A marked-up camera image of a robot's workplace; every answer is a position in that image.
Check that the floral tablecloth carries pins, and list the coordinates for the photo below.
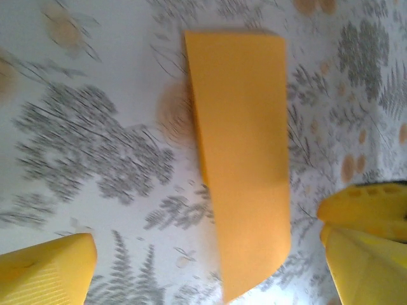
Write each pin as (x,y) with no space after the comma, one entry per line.
(95,95)

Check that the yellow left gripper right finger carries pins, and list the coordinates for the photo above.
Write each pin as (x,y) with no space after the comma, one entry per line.
(372,254)

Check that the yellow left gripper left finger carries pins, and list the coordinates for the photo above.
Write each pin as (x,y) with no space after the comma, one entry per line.
(44,273)

